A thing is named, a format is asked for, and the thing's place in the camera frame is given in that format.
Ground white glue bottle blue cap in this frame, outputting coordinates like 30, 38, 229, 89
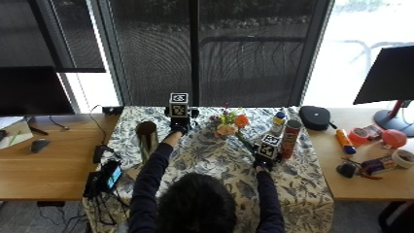
271, 111, 288, 137

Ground black phone lit screen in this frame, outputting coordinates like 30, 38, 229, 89
99, 159, 124, 193

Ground black monitor red stand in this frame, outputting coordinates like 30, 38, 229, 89
352, 45, 414, 138

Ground white marker cube on left glove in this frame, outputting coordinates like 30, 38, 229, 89
168, 92, 191, 118

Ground person's left hand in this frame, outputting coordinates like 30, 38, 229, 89
164, 106, 201, 136

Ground black cable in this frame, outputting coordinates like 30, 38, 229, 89
88, 104, 109, 148

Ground small black box device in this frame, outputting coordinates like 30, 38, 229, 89
101, 105, 124, 116

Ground green pen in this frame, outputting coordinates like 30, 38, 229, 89
7, 129, 23, 148

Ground white tape roll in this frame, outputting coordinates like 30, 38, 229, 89
392, 149, 414, 170

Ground red round ball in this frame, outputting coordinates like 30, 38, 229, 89
381, 128, 409, 150

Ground red tape roll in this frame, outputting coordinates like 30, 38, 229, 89
346, 127, 370, 146

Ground white marker cube on right glove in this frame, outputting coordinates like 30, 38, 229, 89
256, 133, 284, 160

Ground white marker cube on glove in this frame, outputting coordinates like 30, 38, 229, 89
256, 133, 284, 160
168, 92, 191, 118

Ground black flat box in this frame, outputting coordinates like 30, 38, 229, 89
81, 171, 105, 199

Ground person's right hand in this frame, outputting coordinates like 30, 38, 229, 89
253, 149, 285, 172

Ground dark chair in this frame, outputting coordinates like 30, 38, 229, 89
377, 201, 414, 233

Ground orange tube blue cap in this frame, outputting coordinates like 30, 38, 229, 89
336, 128, 358, 155

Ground dark roller blind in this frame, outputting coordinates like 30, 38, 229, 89
27, 0, 108, 74

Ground black zip case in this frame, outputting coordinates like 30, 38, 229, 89
300, 105, 340, 132

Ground small black round object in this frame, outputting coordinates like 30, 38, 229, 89
336, 161, 358, 179

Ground orange handled pliers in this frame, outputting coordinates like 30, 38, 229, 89
342, 157, 385, 181

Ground purple box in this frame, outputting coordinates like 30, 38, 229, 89
361, 155, 398, 176

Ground red chip can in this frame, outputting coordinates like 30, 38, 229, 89
281, 119, 302, 159

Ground artificial flower bouquet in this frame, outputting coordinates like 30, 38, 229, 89
208, 103, 259, 155

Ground white notepad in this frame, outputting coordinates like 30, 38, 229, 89
0, 119, 35, 150

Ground grey computer mouse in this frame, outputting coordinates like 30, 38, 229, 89
30, 138, 52, 154

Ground blue white floral tablecloth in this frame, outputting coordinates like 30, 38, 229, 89
81, 106, 337, 233

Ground black power adapter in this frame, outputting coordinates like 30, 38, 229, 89
92, 145, 116, 165

